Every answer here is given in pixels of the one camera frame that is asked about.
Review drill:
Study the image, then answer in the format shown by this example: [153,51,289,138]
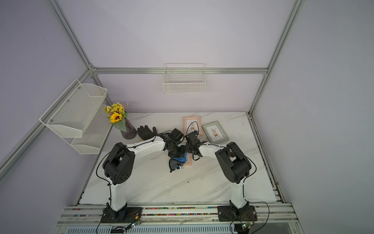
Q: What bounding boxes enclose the pink picture frame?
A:
[183,116,204,137]
[184,153,193,166]

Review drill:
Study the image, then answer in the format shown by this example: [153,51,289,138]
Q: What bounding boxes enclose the blue microfibre cloth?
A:
[168,153,188,173]

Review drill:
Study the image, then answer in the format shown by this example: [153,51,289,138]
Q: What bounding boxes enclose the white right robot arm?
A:
[185,133,252,217]

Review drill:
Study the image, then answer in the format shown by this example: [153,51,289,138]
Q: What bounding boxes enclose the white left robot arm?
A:
[102,125,186,222]

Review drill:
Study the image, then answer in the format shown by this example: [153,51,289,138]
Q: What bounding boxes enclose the black yellow work glove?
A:
[137,125,157,140]

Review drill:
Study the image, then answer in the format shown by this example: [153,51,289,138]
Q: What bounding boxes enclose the dark glass vase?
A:
[120,119,137,139]

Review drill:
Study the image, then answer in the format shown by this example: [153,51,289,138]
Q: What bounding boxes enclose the sunflower bouquet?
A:
[103,102,128,132]

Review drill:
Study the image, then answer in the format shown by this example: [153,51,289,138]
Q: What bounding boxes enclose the green picture frame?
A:
[202,121,229,144]

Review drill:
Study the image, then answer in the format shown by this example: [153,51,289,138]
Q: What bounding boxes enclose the white wire wall basket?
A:
[162,63,206,94]

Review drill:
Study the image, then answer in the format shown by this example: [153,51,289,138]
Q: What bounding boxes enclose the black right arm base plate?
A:
[217,201,258,222]

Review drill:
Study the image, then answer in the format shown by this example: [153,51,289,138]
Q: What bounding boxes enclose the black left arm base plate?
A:
[100,203,143,223]

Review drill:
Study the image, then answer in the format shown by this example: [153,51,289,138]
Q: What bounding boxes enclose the white mesh wall shelf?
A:
[40,80,111,155]

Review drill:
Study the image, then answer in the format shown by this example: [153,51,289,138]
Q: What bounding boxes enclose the aluminium enclosure frame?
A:
[0,0,306,202]

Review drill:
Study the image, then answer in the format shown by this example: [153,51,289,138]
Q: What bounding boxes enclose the aluminium front rail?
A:
[53,202,304,234]

